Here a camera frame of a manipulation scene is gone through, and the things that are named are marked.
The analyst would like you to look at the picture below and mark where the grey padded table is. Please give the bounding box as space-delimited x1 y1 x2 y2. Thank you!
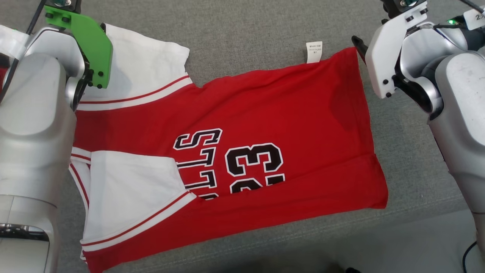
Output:
0 0 485 273

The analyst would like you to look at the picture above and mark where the black floor cable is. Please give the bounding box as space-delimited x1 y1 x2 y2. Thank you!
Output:
462 240 479 273

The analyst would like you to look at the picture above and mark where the red white basketball jersey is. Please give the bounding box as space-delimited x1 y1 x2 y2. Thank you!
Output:
68 24 389 273

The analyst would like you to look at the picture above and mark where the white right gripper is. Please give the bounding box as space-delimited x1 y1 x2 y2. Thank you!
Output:
351 2 429 99

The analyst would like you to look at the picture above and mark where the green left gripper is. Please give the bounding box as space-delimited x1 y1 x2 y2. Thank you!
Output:
44 5 114 90

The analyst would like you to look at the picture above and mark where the white paper label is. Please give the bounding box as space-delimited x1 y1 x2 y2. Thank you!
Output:
463 8 485 31

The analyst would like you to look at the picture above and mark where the white tape wrap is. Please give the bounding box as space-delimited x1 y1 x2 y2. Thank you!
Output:
0 24 30 59

